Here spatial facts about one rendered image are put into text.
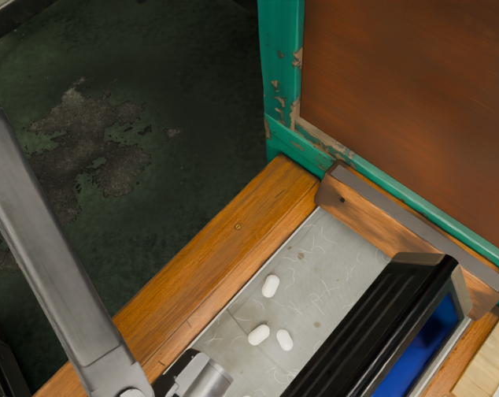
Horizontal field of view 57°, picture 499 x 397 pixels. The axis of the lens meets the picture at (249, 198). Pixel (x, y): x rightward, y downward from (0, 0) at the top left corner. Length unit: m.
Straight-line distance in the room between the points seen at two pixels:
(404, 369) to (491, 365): 0.36
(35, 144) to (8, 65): 0.49
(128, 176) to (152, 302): 1.09
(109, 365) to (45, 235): 0.16
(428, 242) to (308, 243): 0.21
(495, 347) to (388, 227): 0.23
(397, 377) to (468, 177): 0.30
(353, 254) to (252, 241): 0.17
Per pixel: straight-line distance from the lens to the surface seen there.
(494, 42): 0.49
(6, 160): 0.54
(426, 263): 0.42
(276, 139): 0.85
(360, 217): 0.73
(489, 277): 0.71
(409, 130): 0.62
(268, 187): 0.82
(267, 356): 0.75
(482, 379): 0.76
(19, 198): 0.54
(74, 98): 2.13
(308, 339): 0.75
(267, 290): 0.75
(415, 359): 0.42
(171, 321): 0.75
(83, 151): 1.94
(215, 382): 0.60
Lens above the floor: 1.48
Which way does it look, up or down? 62 degrees down
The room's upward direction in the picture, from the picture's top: 8 degrees counter-clockwise
